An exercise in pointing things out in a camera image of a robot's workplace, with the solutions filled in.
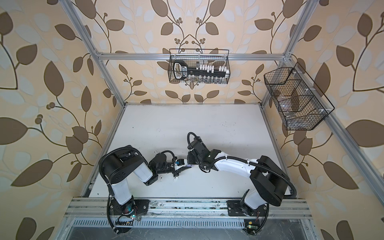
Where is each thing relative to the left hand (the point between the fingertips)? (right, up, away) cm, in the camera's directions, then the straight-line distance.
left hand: (190, 162), depth 85 cm
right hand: (-1, +2, -1) cm, 3 cm away
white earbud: (-8, -9, -2) cm, 12 cm away
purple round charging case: (-1, -1, -2) cm, 3 cm away
